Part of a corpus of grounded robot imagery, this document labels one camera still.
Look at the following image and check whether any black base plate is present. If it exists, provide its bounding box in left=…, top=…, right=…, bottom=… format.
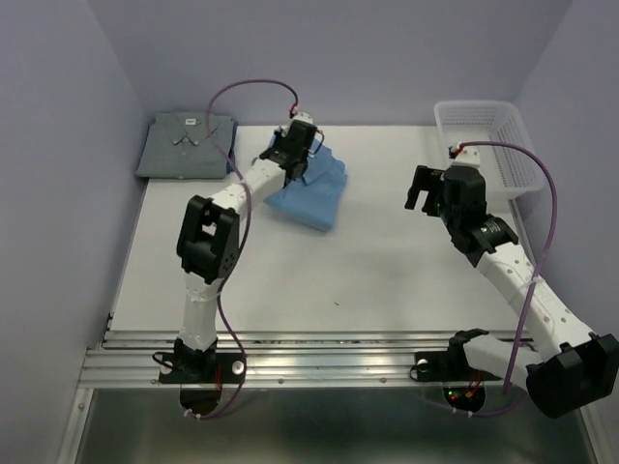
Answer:
left=153, top=352, right=246, bottom=385
left=409, top=350, right=501, bottom=383

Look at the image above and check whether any blue long sleeve shirt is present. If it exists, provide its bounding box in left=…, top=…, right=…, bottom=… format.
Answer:
left=264, top=139, right=348, bottom=232

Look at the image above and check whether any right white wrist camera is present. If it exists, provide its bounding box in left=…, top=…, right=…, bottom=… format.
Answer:
left=448, top=145, right=481, bottom=169

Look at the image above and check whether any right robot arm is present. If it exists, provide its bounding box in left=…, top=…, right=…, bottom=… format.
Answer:
left=404, top=165, right=618, bottom=419

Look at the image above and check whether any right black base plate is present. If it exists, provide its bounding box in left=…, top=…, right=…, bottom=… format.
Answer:
left=409, top=350, right=501, bottom=383

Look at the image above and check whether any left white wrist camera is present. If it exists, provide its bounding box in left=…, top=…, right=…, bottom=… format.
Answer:
left=288, top=107, right=314, bottom=125

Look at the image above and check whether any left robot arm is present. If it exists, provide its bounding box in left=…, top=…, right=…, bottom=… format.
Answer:
left=153, top=116, right=319, bottom=386

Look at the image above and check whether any folded grey shirt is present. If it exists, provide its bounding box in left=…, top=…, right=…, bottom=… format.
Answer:
left=135, top=111, right=231, bottom=180

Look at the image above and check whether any aluminium rail frame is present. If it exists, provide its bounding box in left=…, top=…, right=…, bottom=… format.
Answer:
left=79, top=197, right=594, bottom=391

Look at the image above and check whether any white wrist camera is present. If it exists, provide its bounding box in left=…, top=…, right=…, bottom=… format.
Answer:
left=448, top=145, right=481, bottom=169
left=288, top=107, right=314, bottom=125

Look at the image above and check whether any white plastic basket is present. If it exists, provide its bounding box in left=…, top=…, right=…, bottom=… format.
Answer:
left=434, top=101, right=545, bottom=200

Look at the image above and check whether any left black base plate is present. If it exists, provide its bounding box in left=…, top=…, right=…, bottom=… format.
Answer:
left=153, top=352, right=246, bottom=385

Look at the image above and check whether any folded blue checkered shirt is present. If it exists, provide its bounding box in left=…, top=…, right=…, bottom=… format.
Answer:
left=226, top=118, right=238, bottom=174

